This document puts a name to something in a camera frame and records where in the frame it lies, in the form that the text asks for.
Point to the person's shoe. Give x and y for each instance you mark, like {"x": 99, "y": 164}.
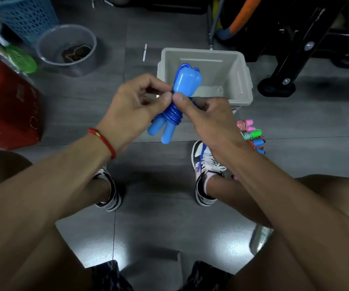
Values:
{"x": 201, "y": 157}
{"x": 112, "y": 196}

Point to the multicoloured hula hoop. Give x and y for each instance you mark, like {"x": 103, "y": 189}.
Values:
{"x": 242, "y": 15}

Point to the grey plastic stool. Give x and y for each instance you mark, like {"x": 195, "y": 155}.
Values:
{"x": 153, "y": 272}

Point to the person's right hand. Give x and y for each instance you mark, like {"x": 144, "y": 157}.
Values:
{"x": 214, "y": 124}

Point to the grey plastic basin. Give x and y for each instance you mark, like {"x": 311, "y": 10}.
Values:
{"x": 50, "y": 48}

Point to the green spray bottle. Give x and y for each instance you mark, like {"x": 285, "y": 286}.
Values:
{"x": 21, "y": 59}

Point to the person's left shoe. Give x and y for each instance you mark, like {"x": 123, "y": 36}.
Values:
{"x": 112, "y": 196}

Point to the grey plastic storage bin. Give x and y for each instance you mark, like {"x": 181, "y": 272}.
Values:
{"x": 223, "y": 72}

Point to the person's left forearm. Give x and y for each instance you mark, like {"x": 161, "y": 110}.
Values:
{"x": 41, "y": 209}

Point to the black weight machine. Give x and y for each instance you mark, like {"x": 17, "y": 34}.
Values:
{"x": 299, "y": 57}

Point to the person's right shoe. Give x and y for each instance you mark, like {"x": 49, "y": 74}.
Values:
{"x": 201, "y": 157}

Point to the person's right leg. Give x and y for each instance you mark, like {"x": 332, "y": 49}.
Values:
{"x": 338, "y": 196}

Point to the person's right forearm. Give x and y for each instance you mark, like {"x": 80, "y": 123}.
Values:
{"x": 302, "y": 221}

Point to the person's left hand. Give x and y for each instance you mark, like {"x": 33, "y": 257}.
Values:
{"x": 132, "y": 115}

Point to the blue mesh wastebasket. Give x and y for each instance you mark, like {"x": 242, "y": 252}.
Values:
{"x": 26, "y": 18}

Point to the red paper bag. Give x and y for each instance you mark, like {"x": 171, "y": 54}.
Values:
{"x": 10, "y": 118}

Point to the clear bin lid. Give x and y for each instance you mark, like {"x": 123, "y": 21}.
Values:
{"x": 259, "y": 239}

